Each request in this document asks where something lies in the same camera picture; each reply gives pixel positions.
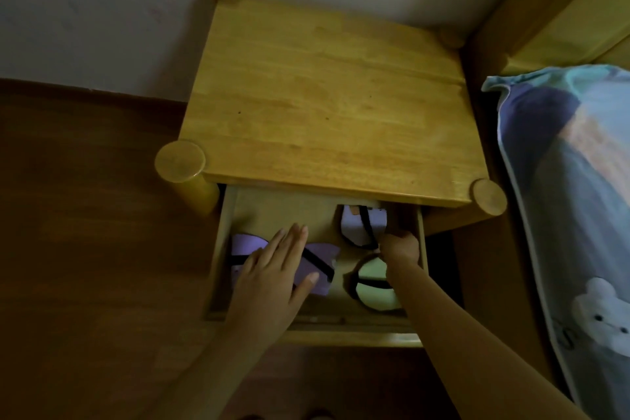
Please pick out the blue bear print pillow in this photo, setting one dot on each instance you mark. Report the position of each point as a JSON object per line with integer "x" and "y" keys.
{"x": 576, "y": 198}

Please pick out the wooden nightstand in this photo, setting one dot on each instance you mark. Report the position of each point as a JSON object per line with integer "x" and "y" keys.
{"x": 325, "y": 99}

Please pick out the folded purple underwear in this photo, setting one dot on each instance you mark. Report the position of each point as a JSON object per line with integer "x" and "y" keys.
{"x": 357, "y": 227}

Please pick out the person's left little finger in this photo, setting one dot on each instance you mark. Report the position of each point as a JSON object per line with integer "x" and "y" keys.
{"x": 251, "y": 264}

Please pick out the person's left middle finger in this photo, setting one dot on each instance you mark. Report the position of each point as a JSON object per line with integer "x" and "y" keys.
{"x": 288, "y": 247}

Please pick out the wooden nightstand drawer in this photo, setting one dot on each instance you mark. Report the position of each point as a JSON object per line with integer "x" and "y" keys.
{"x": 275, "y": 213}

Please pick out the person's right forearm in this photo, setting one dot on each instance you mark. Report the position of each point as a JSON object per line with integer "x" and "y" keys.
{"x": 462, "y": 346}

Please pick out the person's left forearm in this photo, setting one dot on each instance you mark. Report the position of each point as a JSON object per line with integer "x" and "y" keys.
{"x": 221, "y": 375}

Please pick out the folded pale green underwear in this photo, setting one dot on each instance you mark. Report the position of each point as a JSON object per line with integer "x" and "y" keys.
{"x": 373, "y": 292}

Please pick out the person's left hand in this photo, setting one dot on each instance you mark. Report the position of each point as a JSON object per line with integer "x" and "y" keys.
{"x": 266, "y": 291}

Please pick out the person's right fingers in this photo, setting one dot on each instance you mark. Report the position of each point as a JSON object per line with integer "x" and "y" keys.
{"x": 399, "y": 239}

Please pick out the purple underwear with black trim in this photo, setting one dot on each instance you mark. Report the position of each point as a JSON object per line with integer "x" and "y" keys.
{"x": 324, "y": 258}

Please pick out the wooden bed frame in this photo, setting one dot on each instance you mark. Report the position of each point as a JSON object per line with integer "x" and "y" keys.
{"x": 551, "y": 1}

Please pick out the person's right hand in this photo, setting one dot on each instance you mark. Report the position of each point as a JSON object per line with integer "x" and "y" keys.
{"x": 401, "y": 252}

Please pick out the person's left thumb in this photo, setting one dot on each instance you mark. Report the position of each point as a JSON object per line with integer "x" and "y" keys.
{"x": 307, "y": 287}

